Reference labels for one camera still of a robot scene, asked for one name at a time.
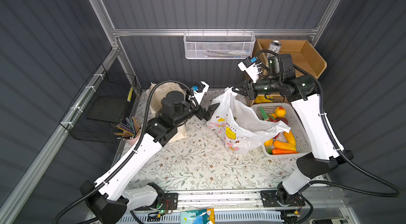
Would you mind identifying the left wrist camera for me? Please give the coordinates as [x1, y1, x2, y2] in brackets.
[191, 81, 209, 105]

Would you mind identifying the teal printed booklet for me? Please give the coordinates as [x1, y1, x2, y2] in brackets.
[180, 208, 215, 224]

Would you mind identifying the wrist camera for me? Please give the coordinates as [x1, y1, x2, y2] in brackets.
[238, 57, 262, 83]
[191, 81, 209, 105]

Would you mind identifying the pink dragon fruit toy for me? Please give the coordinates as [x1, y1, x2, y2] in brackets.
[260, 106, 277, 123]

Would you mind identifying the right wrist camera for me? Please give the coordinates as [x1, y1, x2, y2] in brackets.
[238, 57, 262, 83]

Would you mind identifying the black wire wall basket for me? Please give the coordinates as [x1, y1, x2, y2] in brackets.
[60, 66, 137, 143]

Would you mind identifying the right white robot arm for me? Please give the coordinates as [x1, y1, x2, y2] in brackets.
[233, 50, 402, 206]

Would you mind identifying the white plastic grocery bag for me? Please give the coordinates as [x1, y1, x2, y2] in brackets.
[207, 88, 291, 155]

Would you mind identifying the left silver drink can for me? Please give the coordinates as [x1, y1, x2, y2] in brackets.
[268, 40, 282, 54]

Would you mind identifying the cream canvas tote bag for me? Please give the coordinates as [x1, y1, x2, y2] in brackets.
[146, 81, 188, 144]

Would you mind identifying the yellow snack packet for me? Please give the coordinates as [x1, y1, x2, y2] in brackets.
[254, 96, 273, 104]

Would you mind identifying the orange carrot toy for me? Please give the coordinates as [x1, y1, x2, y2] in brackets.
[272, 149, 298, 155]

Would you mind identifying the yellow bell pepper toy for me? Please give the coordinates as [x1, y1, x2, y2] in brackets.
[264, 139, 273, 148]

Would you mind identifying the dark red plum toy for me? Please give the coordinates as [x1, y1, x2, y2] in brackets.
[276, 117, 289, 126]

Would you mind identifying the floral table mat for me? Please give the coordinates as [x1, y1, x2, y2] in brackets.
[126, 117, 296, 191]

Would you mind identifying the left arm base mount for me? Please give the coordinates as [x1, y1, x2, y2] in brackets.
[135, 192, 179, 211]

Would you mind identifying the white wire wall basket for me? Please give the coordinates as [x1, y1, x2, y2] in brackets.
[183, 30, 256, 60]

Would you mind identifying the wooden shelf unit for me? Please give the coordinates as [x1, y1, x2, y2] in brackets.
[245, 38, 327, 104]

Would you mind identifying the white plastic fruit basket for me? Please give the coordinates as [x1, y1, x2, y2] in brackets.
[251, 102, 312, 158]

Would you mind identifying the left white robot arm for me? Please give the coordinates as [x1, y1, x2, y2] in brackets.
[53, 81, 217, 224]

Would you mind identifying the yellow long pepper toy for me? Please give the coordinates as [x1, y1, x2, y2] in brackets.
[283, 131, 297, 146]

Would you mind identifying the yellow corn toy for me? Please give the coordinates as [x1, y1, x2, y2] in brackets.
[273, 141, 297, 151]

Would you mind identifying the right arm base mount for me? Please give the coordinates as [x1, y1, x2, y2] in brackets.
[260, 190, 306, 208]

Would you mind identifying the cup of coloured pencils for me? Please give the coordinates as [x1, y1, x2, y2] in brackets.
[113, 117, 142, 146]

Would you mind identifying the yellow peach toy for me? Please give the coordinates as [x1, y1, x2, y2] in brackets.
[274, 107, 287, 118]

